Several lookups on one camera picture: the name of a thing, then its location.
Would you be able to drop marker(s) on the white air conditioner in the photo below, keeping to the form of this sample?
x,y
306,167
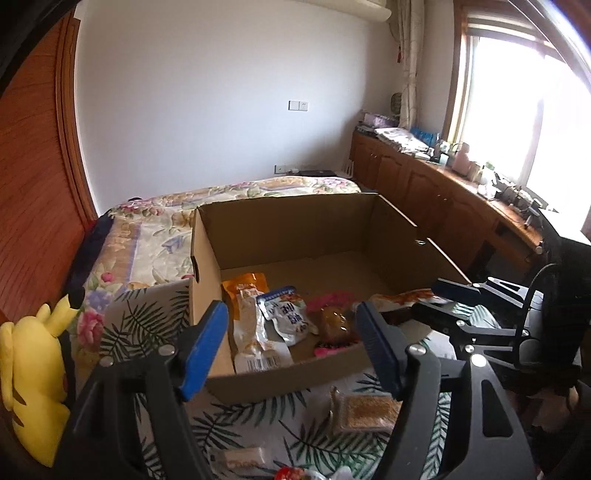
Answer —
x,y
375,11

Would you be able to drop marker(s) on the white wall switch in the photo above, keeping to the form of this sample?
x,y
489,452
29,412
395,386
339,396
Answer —
x,y
300,106

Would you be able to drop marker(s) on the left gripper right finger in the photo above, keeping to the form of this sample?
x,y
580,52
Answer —
x,y
387,349

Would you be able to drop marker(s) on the yellow Pikachu plush toy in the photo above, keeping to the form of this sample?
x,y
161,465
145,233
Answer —
x,y
33,378

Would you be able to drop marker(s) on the floral quilt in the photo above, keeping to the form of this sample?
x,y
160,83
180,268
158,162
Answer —
x,y
146,242

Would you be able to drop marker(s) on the brown cardboard box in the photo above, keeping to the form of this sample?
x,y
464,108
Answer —
x,y
321,244

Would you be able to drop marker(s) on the pink brown snack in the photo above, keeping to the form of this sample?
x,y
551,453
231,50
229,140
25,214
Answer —
x,y
333,315

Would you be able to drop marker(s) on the chicken foot snack packet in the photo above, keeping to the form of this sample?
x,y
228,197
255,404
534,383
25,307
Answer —
x,y
388,303

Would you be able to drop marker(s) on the pink jar on counter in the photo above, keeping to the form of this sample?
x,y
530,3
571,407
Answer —
x,y
462,162

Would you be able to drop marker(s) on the palm leaf bed sheet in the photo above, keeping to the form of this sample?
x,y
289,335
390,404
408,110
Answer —
x,y
290,430

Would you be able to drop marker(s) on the folded patterned cloth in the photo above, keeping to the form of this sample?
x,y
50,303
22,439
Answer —
x,y
402,140

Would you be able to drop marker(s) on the small white candy bar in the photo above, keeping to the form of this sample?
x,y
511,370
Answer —
x,y
239,458

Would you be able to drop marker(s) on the sesame cracker clear packet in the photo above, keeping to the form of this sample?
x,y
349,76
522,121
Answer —
x,y
362,413

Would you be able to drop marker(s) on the wooden wardrobe door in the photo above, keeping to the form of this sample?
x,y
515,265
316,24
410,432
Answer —
x,y
46,206

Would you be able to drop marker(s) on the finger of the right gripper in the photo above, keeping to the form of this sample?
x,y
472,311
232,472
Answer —
x,y
434,315
465,294

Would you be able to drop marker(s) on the wall power outlet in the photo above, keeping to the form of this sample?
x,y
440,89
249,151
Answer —
x,y
281,169

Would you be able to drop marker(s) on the orange white snack pouch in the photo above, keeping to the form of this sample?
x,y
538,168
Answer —
x,y
254,350

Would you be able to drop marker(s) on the wooden framed window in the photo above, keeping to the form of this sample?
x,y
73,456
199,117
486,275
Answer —
x,y
521,109

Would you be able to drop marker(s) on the white blue snack packet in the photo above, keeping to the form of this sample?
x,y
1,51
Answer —
x,y
288,312

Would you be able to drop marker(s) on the beige window curtain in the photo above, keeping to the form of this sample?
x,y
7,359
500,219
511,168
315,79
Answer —
x,y
409,32

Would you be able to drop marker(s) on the black office chair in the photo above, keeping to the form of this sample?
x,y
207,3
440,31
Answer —
x,y
555,314

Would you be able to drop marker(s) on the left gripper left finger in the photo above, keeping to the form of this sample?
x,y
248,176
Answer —
x,y
197,348

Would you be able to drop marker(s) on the wooden cabinet counter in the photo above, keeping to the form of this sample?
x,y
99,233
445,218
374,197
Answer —
x,y
482,237

